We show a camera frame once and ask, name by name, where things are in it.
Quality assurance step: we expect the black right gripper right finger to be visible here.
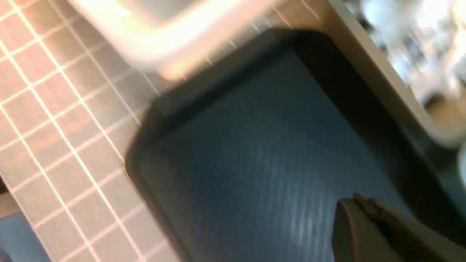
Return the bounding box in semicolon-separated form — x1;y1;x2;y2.
353;194;466;262

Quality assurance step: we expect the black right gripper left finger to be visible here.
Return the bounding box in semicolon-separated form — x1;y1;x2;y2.
332;199;401;262

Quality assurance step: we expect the grey spoon bin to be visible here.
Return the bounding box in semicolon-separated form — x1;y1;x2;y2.
321;0;465;148

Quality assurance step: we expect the black textured serving tray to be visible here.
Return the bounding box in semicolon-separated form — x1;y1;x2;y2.
125;28;465;262

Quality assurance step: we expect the pile of white soup spoons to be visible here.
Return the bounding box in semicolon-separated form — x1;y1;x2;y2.
343;0;465;106

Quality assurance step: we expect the large white plastic tub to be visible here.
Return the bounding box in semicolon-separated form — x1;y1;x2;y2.
69;0;276;81

